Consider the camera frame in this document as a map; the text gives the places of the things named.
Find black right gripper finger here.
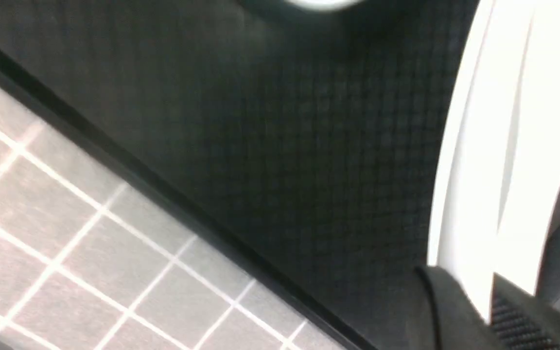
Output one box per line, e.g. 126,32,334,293
406,265,560,350

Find white square rice plate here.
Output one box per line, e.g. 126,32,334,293
427,0,560,324

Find small white square bowl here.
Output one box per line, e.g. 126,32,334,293
286,0,364,13

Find black serving tray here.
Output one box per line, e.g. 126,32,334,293
0,0,560,350

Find grey checked tablecloth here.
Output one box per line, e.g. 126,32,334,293
0,89,341,350

